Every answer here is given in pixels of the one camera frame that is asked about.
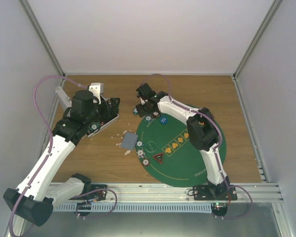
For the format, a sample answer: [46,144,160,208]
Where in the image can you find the chip stack inside case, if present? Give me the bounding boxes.
[90,122,101,132]

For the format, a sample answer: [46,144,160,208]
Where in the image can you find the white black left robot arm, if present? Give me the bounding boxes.
[3,90,120,227]

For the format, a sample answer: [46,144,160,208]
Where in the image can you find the blue small blind button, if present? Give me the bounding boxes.
[159,116,168,125]

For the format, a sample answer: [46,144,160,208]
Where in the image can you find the blue 50 chips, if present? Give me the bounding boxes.
[145,116,153,123]
[136,141,144,149]

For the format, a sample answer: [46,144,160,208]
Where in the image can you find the round green poker mat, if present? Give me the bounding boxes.
[135,106,227,188]

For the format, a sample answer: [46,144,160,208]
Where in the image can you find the red 100 chip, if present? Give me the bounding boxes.
[142,158,150,167]
[152,112,160,119]

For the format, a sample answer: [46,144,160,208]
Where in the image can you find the silver aluminium poker case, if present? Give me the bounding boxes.
[55,86,120,138]

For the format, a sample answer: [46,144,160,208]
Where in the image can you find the clear round dealer button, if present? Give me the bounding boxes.
[145,141,157,153]

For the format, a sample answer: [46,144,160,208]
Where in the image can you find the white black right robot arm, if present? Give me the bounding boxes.
[136,83,230,200]

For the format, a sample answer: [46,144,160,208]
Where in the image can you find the grey slotted cable duct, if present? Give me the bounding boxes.
[54,202,212,214]

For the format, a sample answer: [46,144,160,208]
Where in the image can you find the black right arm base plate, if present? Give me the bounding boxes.
[188,185,238,201]

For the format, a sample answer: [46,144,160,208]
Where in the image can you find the black red triangular all-in button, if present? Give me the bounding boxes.
[152,153,164,164]

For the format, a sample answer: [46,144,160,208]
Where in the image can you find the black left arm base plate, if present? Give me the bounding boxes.
[70,184,108,200]

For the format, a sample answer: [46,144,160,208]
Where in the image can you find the blue playing card deck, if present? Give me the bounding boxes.
[121,132,138,151]

